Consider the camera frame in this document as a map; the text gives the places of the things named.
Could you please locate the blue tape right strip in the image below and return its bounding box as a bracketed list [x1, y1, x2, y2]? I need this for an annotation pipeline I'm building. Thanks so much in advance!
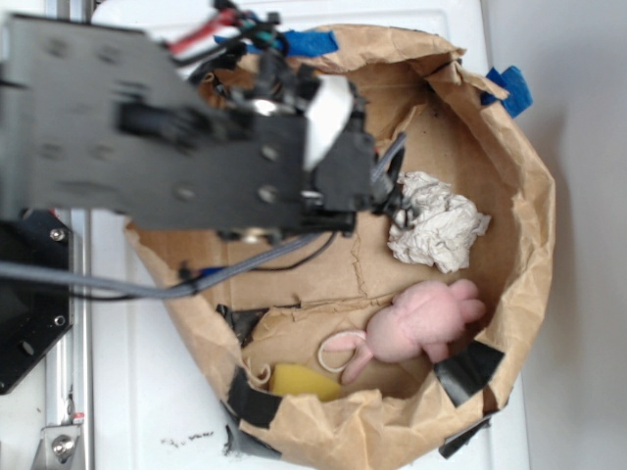
[480, 66, 533, 118]

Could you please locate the grey braided cable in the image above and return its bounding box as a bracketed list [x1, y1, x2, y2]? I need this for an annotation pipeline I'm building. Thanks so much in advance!
[0, 230, 339, 301]

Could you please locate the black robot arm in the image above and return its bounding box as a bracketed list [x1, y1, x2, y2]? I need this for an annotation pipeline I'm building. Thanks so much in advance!
[1, 2, 410, 241]

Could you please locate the crumpled white paper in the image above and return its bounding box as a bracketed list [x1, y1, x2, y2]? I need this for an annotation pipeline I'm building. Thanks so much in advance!
[388, 171, 492, 274]

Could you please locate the yellow sponge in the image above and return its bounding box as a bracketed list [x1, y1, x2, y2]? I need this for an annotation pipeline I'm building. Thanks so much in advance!
[268, 363, 341, 401]

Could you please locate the blue tape strip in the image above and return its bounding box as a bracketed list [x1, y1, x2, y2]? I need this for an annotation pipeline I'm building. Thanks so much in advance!
[215, 28, 340, 58]
[480, 66, 533, 118]

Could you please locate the black tape lower left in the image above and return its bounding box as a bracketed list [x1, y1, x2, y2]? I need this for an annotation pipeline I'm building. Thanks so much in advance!
[225, 367, 283, 429]

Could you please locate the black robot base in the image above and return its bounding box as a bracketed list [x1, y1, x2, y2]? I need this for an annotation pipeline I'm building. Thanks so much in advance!
[1, 211, 72, 396]

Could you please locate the aluminium rail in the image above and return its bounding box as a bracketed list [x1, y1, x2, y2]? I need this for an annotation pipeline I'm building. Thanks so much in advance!
[43, 1, 96, 469]

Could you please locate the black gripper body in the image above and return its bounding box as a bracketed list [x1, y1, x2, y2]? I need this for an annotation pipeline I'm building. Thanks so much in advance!
[229, 48, 408, 236]

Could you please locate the black tape lower right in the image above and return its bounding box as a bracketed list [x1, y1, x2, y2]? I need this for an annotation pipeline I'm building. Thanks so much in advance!
[434, 341, 505, 407]

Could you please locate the metal corner bracket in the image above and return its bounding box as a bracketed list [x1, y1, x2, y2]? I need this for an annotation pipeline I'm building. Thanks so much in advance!
[30, 424, 85, 470]

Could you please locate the blue tape top strip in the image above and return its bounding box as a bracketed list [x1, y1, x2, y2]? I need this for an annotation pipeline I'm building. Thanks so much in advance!
[215, 28, 340, 58]

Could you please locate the pink plush bunny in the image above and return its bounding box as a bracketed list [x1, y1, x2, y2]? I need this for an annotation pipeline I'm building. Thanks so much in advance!
[316, 279, 487, 385]

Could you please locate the black tape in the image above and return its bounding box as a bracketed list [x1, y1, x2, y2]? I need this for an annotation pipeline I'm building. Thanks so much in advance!
[225, 367, 283, 429]
[434, 341, 505, 407]

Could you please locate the brown paper bag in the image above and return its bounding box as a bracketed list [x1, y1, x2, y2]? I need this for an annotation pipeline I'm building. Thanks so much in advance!
[168, 24, 555, 469]

